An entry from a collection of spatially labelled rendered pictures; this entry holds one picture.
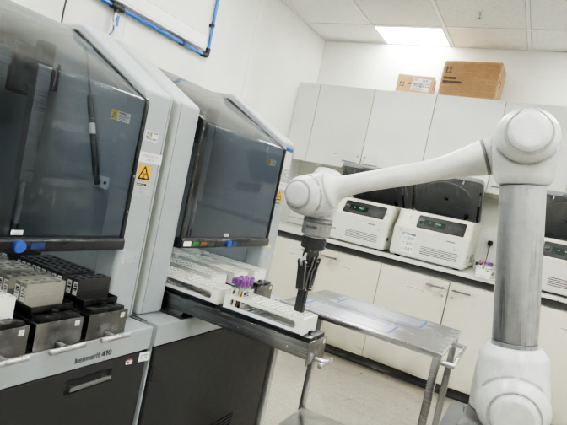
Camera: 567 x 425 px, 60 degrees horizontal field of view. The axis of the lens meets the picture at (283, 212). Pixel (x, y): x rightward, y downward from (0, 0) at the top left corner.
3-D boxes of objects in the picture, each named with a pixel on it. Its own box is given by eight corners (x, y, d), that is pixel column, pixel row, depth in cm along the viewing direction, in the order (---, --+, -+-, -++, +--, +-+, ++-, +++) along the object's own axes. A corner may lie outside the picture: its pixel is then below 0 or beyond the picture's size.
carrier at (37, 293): (57, 300, 130) (62, 278, 130) (62, 303, 129) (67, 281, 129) (17, 306, 120) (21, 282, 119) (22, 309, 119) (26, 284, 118)
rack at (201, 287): (148, 283, 174) (152, 266, 174) (168, 282, 183) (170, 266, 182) (216, 309, 160) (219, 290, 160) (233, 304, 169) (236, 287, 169)
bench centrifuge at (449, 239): (386, 253, 372) (407, 164, 368) (406, 251, 427) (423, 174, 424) (462, 272, 347) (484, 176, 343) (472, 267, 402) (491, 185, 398)
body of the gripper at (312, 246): (310, 234, 156) (303, 261, 157) (298, 233, 149) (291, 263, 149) (331, 239, 153) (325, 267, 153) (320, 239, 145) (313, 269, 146)
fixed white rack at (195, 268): (149, 271, 194) (152, 255, 194) (166, 269, 203) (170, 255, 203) (209, 292, 180) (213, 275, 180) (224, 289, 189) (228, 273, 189)
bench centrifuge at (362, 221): (317, 235, 400) (333, 158, 397) (346, 236, 454) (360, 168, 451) (381, 252, 373) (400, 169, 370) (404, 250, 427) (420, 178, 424)
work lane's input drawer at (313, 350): (134, 300, 174) (138, 275, 174) (160, 296, 186) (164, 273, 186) (317, 373, 141) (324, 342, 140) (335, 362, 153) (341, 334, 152)
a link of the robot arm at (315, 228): (299, 214, 148) (294, 234, 149) (326, 221, 144) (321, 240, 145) (311, 216, 157) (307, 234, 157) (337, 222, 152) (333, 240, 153)
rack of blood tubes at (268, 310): (220, 310, 159) (224, 292, 159) (237, 306, 168) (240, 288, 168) (301, 340, 146) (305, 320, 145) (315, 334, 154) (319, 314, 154)
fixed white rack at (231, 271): (175, 269, 207) (177, 255, 207) (190, 267, 216) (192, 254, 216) (232, 288, 194) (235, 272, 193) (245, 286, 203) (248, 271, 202)
